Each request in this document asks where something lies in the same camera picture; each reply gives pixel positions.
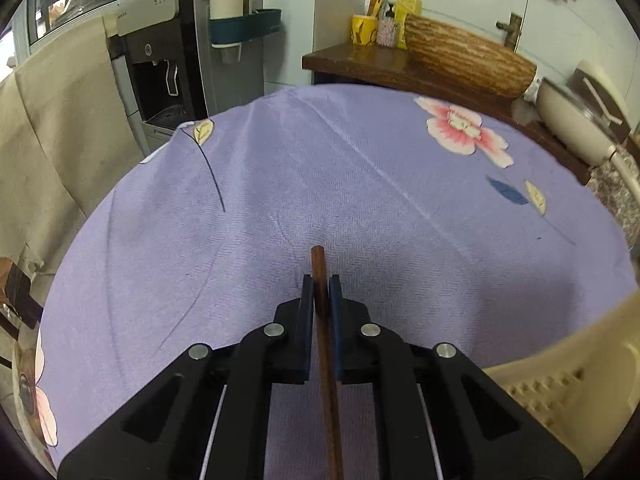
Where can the cream frying pan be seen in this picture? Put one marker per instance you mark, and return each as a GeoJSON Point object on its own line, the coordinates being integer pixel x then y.
{"type": "Point", "coordinates": [565, 120]}

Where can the brown wooden chopstick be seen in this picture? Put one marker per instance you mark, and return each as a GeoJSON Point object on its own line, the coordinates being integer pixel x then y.
{"type": "Point", "coordinates": [320, 270]}

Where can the grey water dispenser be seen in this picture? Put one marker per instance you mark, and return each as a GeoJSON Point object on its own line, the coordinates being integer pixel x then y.
{"type": "Point", "coordinates": [150, 25]}

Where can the cream plastic utensil holder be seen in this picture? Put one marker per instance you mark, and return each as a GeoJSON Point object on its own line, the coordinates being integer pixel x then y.
{"type": "Point", "coordinates": [575, 360]}

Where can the woven wicker basket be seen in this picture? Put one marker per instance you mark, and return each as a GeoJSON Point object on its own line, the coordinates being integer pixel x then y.
{"type": "Point", "coordinates": [465, 57]}

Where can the purple floral tablecloth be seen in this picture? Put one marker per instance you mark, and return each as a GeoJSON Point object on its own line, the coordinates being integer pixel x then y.
{"type": "Point", "coordinates": [325, 170]}

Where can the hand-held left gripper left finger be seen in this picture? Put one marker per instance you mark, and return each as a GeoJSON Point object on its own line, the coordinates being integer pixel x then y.
{"type": "Point", "coordinates": [302, 332]}

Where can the blue paper towel holder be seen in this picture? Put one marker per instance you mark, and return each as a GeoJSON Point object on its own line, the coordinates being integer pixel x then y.
{"type": "Point", "coordinates": [245, 27]}

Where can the beige cloth cover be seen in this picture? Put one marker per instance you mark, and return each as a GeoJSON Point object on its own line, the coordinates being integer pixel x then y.
{"type": "Point", "coordinates": [60, 135]}

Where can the dark wooden counter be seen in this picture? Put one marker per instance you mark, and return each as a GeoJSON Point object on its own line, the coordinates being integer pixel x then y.
{"type": "Point", "coordinates": [360, 62]}

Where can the brown floral cloth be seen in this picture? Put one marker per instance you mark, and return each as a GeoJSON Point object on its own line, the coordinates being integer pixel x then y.
{"type": "Point", "coordinates": [615, 195]}

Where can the yellow printed cup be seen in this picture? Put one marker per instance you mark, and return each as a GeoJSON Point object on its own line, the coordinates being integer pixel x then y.
{"type": "Point", "coordinates": [363, 31]}

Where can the cream rice cooker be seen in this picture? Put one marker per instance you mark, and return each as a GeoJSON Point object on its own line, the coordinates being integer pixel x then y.
{"type": "Point", "coordinates": [597, 77]}

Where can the yellow soap bottle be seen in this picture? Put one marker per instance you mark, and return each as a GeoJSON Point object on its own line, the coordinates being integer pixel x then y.
{"type": "Point", "coordinates": [411, 7]}

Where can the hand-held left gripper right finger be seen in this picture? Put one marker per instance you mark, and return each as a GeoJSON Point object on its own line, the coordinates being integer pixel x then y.
{"type": "Point", "coordinates": [340, 332]}

